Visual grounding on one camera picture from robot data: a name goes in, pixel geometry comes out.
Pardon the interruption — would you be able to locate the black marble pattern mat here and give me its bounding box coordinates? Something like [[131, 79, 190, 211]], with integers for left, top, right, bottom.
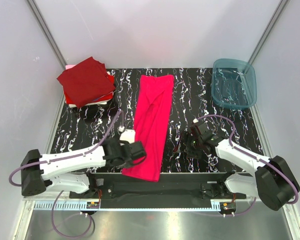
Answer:
[[51, 68, 263, 173]]

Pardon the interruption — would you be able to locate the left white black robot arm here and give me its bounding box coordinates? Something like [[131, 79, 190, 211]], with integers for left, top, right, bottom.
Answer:
[[20, 138, 147, 198]]

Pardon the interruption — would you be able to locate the aluminium corner post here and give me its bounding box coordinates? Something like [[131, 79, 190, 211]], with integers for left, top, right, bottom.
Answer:
[[248, 0, 290, 65], [25, 0, 67, 70]]

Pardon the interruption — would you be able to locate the left aluminium corner post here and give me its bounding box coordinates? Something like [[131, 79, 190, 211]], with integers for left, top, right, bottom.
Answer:
[[25, 0, 67, 70]]

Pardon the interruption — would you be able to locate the stack of folded t shirts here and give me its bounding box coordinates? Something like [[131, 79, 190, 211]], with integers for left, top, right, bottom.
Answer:
[[63, 71, 115, 108]]

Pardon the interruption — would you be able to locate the bright pink t shirt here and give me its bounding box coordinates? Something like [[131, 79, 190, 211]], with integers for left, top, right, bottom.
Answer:
[[122, 75, 174, 182]]

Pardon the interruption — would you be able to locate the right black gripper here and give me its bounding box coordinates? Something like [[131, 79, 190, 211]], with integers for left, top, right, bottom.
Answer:
[[173, 130, 203, 160]]

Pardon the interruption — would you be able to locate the folded dark red t shirt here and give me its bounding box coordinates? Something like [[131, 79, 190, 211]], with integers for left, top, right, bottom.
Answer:
[[57, 57, 116, 108]]

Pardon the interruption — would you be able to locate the right aluminium corner post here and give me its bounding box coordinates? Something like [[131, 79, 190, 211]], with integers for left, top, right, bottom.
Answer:
[[248, 0, 290, 65]]

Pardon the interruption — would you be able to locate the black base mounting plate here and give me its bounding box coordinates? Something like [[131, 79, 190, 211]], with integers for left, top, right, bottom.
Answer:
[[69, 173, 246, 210]]

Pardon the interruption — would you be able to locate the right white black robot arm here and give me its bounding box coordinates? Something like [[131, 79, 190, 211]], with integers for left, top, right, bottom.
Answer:
[[173, 123, 300, 211]]

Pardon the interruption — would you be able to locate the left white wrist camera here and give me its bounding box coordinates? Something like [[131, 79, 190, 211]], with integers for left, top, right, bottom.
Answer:
[[118, 126, 136, 144]]

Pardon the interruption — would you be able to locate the teal translucent plastic bin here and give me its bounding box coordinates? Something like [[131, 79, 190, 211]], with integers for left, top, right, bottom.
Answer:
[[211, 58, 257, 110]]

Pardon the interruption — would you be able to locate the aluminium frame rail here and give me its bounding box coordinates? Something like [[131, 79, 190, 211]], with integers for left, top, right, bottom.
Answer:
[[22, 179, 296, 213]]

